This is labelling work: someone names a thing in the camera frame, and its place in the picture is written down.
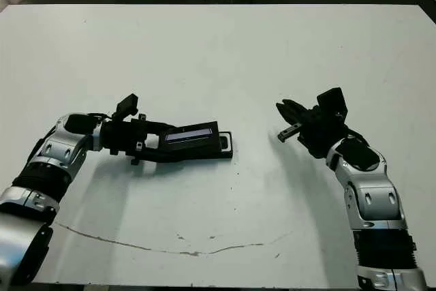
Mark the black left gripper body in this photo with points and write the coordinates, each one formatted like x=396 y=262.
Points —
x=119 y=137

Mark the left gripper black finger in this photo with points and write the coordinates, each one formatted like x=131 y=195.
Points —
x=160 y=156
x=161 y=125

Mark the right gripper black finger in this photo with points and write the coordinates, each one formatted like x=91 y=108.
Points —
x=298 y=107
x=289 y=114

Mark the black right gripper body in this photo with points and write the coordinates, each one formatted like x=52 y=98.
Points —
x=318 y=131

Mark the glossy black box lid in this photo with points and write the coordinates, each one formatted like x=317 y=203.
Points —
x=190 y=141

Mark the black bar-shaped camera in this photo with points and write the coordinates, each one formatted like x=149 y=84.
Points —
x=224 y=144

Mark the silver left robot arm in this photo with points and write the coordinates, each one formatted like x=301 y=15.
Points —
x=51 y=154

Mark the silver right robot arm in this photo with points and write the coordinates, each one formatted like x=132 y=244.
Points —
x=371 y=195

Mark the black box base white insert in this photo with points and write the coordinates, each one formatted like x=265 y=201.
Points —
x=230 y=148

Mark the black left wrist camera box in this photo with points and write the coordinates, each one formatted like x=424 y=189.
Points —
x=126 y=107

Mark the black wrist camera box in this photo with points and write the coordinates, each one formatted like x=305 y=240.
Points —
x=332 y=102
x=126 y=107

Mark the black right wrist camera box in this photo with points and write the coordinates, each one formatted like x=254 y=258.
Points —
x=332 y=102

